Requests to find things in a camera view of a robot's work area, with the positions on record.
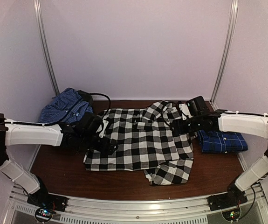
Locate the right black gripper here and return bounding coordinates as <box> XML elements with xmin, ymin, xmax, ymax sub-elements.
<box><xmin>171</xmin><ymin>116</ymin><xmax>202</xmax><ymax>135</ymax></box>

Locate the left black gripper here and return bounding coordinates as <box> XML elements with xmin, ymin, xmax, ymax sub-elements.
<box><xmin>80</xmin><ymin>133</ymin><xmax>118</xmax><ymax>155</ymax></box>

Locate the black white checkered shirt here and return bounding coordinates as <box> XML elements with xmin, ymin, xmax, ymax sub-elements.
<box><xmin>83</xmin><ymin>101</ymin><xmax>193</xmax><ymax>185</ymax></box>

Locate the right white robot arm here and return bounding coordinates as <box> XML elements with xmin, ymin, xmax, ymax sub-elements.
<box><xmin>170</xmin><ymin>110</ymin><xmax>268</xmax><ymax>206</ymax></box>

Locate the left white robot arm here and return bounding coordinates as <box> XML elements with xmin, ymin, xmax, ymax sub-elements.
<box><xmin>0</xmin><ymin>112</ymin><xmax>118</xmax><ymax>207</ymax></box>

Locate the folded blue plaid shirt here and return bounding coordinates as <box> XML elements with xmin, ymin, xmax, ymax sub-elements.
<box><xmin>197</xmin><ymin>130</ymin><xmax>248</xmax><ymax>154</ymax></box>

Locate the crumpled blue dotted shirt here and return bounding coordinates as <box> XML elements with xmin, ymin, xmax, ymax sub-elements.
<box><xmin>38</xmin><ymin>88</ymin><xmax>93</xmax><ymax>124</ymax></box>

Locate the black pinstripe shirt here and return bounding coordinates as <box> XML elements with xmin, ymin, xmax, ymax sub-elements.
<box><xmin>77</xmin><ymin>90</ymin><xmax>93</xmax><ymax>106</ymax></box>

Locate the left circuit board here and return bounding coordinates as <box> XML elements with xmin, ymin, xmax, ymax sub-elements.
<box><xmin>34</xmin><ymin>208</ymin><xmax>54</xmax><ymax>222</ymax></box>

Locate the circuit board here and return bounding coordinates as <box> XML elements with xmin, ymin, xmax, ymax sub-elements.
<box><xmin>222</xmin><ymin>210</ymin><xmax>241</xmax><ymax>222</ymax></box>
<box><xmin>34</xmin><ymin>208</ymin><xmax>54</xmax><ymax>222</ymax></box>

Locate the right circuit board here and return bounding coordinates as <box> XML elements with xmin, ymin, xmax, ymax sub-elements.
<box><xmin>222</xmin><ymin>210</ymin><xmax>241</xmax><ymax>222</ymax></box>

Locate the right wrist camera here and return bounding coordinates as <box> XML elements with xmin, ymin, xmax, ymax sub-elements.
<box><xmin>179</xmin><ymin>96</ymin><xmax>210</xmax><ymax>117</ymax></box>

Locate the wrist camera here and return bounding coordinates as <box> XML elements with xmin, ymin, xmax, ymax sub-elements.
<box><xmin>75</xmin><ymin>112</ymin><xmax>109</xmax><ymax>138</ymax></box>
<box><xmin>179</xmin><ymin>96</ymin><xmax>210</xmax><ymax>117</ymax></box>

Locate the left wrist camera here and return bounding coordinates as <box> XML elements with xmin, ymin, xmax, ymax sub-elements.
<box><xmin>75</xmin><ymin>112</ymin><xmax>109</xmax><ymax>138</ymax></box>

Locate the left black cable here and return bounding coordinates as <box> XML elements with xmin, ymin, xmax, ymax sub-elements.
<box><xmin>87</xmin><ymin>92</ymin><xmax>112</xmax><ymax>115</ymax></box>

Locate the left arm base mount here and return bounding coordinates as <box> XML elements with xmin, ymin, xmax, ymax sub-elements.
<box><xmin>27</xmin><ymin>191</ymin><xmax>68</xmax><ymax>212</ymax></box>

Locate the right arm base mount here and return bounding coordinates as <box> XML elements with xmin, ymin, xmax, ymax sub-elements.
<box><xmin>207</xmin><ymin>192</ymin><xmax>248</xmax><ymax>211</ymax></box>

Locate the front aluminium rail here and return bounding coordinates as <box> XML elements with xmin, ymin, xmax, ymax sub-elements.
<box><xmin>4</xmin><ymin>182</ymin><xmax>268</xmax><ymax>224</ymax></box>

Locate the right aluminium frame post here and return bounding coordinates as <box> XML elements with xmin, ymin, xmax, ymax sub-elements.
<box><xmin>210</xmin><ymin>0</ymin><xmax>239</xmax><ymax>105</ymax></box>

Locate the aluminium frame post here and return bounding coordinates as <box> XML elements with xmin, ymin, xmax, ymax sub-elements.
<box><xmin>33</xmin><ymin>0</ymin><xmax>60</xmax><ymax>95</ymax></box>
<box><xmin>210</xmin><ymin>0</ymin><xmax>239</xmax><ymax>105</ymax></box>

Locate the left aluminium frame post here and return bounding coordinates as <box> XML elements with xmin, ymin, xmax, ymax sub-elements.
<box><xmin>33</xmin><ymin>0</ymin><xmax>60</xmax><ymax>95</ymax></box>

